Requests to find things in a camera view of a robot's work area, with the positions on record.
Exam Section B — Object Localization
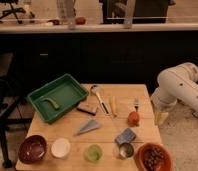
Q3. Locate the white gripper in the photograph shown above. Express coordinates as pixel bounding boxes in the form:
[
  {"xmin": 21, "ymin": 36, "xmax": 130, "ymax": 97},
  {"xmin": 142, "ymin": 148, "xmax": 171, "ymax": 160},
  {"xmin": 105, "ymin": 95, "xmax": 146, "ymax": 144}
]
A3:
[{"xmin": 151, "ymin": 90, "xmax": 176, "ymax": 126}]

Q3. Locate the red apple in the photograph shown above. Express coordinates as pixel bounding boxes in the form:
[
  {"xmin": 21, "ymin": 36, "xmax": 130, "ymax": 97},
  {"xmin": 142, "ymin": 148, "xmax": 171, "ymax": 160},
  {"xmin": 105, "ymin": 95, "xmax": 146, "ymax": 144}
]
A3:
[{"xmin": 127, "ymin": 111, "xmax": 140, "ymax": 126}]

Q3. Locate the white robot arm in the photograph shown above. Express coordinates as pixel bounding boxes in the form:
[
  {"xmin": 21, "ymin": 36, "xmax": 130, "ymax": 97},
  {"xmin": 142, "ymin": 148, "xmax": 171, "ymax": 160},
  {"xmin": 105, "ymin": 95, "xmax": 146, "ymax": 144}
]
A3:
[{"xmin": 151, "ymin": 62, "xmax": 198, "ymax": 125}]

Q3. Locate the small metal cup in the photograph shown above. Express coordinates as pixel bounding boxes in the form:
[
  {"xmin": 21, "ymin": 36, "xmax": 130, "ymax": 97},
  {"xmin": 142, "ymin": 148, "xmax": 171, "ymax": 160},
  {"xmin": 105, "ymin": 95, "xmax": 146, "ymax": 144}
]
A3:
[{"xmin": 119, "ymin": 143, "xmax": 134, "ymax": 159}]

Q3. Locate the green plastic cup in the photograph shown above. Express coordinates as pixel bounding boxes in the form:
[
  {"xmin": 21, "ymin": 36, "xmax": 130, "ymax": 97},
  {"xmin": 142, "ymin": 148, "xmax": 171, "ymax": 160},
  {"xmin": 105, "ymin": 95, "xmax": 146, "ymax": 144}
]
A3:
[{"xmin": 84, "ymin": 144, "xmax": 103, "ymax": 163}]

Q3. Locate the silver fork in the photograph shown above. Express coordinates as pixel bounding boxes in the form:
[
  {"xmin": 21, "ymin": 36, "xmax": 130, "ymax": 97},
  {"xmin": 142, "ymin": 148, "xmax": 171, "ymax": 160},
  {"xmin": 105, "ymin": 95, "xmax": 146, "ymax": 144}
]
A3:
[{"xmin": 134, "ymin": 98, "xmax": 139, "ymax": 112}]

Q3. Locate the orange bowl with nuts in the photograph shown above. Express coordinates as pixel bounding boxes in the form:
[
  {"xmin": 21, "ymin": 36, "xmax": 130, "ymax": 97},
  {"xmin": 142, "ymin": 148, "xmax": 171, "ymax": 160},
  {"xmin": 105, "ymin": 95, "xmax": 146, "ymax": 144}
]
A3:
[{"xmin": 134, "ymin": 143, "xmax": 172, "ymax": 171}]

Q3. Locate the yellow banana toy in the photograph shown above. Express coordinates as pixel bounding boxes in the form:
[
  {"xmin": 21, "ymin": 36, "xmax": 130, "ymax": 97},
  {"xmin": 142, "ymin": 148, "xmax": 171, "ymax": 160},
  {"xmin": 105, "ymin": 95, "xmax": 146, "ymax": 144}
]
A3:
[{"xmin": 109, "ymin": 96, "xmax": 117, "ymax": 117}]

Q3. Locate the grey triangular spatula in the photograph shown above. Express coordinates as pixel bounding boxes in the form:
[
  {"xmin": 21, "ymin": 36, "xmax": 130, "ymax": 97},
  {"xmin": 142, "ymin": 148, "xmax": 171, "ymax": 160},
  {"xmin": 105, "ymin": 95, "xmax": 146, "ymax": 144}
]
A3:
[{"xmin": 76, "ymin": 119, "xmax": 101, "ymax": 135}]

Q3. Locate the brown wooden block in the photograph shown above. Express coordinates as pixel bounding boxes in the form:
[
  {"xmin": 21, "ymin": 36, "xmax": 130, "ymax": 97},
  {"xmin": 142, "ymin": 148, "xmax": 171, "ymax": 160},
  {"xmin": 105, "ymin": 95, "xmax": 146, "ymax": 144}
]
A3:
[{"xmin": 77, "ymin": 102, "xmax": 97, "ymax": 116}]

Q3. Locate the green plastic tray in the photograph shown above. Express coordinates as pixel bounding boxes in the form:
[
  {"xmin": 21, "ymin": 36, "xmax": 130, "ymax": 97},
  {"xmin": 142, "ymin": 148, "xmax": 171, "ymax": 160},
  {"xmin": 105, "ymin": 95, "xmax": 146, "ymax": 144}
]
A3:
[{"xmin": 28, "ymin": 74, "xmax": 89, "ymax": 124}]

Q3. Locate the green curved vegetable toy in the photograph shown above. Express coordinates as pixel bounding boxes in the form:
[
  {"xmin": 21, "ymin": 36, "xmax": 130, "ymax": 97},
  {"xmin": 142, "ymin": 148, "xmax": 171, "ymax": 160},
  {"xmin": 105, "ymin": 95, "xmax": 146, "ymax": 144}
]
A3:
[{"xmin": 41, "ymin": 97, "xmax": 60, "ymax": 110}]

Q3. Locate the red object on counter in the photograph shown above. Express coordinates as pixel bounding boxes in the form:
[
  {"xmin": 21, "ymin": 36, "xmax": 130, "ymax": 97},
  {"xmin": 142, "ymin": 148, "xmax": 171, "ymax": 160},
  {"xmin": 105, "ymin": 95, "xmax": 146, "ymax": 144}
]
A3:
[{"xmin": 75, "ymin": 17, "xmax": 86, "ymax": 25}]

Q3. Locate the dark red bowl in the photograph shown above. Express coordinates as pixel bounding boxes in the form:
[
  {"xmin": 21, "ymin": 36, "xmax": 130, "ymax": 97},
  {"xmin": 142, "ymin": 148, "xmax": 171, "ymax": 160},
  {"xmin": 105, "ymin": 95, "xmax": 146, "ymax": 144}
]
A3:
[{"xmin": 18, "ymin": 135, "xmax": 47, "ymax": 164}]

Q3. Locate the black chair at left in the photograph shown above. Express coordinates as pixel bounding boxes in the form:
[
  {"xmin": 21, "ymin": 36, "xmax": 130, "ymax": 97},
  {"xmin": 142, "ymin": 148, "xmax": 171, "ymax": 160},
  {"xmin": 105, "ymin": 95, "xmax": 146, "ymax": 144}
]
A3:
[{"xmin": 0, "ymin": 52, "xmax": 36, "ymax": 169}]

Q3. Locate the black office chair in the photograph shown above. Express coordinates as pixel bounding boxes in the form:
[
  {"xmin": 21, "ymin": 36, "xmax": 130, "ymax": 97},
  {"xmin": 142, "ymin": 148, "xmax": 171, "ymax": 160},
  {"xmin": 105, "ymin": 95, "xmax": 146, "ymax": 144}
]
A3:
[{"xmin": 0, "ymin": 0, "xmax": 35, "ymax": 24}]

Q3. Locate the metal spoon black handle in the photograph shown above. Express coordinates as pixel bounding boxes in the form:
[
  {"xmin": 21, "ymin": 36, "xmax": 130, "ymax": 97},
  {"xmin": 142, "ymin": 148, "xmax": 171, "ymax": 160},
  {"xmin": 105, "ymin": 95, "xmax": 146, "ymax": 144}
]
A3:
[{"xmin": 90, "ymin": 85, "xmax": 109, "ymax": 115}]

